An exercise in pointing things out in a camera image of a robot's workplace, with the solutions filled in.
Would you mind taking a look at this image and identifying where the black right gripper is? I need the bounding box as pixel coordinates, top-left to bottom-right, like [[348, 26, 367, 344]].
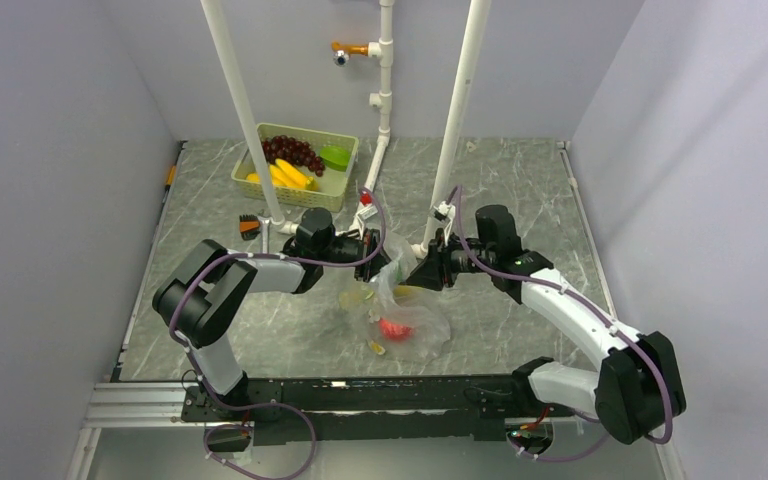
[[406, 228, 495, 291]]

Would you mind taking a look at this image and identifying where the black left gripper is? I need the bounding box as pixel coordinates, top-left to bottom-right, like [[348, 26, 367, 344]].
[[317, 229, 406, 287]]

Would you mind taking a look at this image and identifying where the yellow fake banana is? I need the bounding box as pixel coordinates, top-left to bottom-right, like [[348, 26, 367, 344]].
[[269, 159, 318, 191], [393, 285, 421, 298]]

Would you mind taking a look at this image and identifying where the clear printed plastic bag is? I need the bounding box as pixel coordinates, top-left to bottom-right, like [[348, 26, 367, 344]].
[[339, 232, 451, 363]]

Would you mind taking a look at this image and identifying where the red fake apple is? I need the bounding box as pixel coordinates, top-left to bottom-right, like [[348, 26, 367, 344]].
[[378, 318, 414, 342]]

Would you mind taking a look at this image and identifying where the green fake lime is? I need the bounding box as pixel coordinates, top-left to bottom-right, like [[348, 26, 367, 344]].
[[338, 287, 375, 311]]

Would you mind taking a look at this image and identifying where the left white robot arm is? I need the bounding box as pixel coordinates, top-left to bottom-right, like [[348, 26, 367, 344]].
[[152, 207, 391, 420]]

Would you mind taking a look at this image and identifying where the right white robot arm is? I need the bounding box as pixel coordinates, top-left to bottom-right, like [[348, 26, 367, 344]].
[[407, 202, 687, 445]]

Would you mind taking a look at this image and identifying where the green fake starfruit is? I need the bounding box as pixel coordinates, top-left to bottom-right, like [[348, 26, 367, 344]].
[[319, 145, 352, 172]]

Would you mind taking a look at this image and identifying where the pale green plastic basket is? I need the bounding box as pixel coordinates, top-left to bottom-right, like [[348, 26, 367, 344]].
[[257, 123, 359, 212]]

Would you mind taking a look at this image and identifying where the orange hex key set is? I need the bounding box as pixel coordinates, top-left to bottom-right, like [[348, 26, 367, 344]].
[[238, 214, 263, 241]]

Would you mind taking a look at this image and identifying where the dark red grape bunch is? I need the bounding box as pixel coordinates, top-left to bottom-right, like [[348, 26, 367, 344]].
[[261, 135, 325, 176]]

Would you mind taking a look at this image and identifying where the orange brass faucet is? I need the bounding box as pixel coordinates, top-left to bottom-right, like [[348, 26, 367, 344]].
[[330, 41, 369, 67]]

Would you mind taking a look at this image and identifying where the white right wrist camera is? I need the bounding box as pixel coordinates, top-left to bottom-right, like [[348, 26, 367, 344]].
[[429, 201, 457, 245]]

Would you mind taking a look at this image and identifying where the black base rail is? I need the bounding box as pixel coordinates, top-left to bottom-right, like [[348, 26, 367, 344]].
[[181, 374, 562, 446]]

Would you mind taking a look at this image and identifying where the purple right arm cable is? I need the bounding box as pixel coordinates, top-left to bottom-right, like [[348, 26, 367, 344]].
[[446, 184, 675, 465]]

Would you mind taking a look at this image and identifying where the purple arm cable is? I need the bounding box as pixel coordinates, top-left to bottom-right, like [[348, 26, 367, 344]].
[[167, 188, 389, 480], [446, 184, 675, 465]]

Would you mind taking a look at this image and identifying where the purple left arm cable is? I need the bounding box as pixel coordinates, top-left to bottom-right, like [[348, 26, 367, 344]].
[[167, 188, 389, 480]]

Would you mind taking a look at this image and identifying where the white PVC pipe frame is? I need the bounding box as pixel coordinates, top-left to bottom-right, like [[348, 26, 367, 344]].
[[199, 0, 493, 260]]

